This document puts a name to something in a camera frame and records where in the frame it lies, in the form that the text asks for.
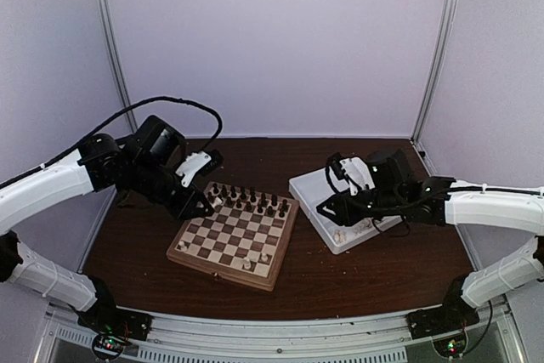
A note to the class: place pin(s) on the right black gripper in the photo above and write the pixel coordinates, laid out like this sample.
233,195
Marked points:
344,215

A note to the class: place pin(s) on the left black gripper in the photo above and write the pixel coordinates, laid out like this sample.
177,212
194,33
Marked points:
184,210

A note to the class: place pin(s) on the white rook corner piece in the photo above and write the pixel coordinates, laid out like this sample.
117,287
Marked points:
182,247

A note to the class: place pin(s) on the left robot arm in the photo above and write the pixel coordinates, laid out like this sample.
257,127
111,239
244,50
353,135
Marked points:
138,163

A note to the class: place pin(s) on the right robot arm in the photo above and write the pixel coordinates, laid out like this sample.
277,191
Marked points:
384,185

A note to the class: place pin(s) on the pile of white chess pieces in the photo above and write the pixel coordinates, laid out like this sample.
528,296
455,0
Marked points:
359,232

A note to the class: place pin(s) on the wooden chess board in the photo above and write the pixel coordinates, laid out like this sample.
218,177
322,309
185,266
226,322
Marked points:
218,243

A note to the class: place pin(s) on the white plastic tray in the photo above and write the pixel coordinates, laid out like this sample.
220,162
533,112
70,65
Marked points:
340,226

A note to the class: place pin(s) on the dark rook right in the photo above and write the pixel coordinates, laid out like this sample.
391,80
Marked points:
285,205

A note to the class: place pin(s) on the dark king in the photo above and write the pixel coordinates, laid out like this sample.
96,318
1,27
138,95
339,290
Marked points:
253,197

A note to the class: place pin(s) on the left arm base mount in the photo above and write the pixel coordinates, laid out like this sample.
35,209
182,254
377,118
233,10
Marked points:
106,317

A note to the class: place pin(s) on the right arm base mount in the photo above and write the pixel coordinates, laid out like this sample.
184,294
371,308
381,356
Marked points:
442,323

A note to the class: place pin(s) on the front aluminium rail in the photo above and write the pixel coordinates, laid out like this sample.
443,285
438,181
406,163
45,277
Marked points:
372,338

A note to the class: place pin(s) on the right aluminium frame post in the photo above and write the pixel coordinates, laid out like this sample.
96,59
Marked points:
445,26

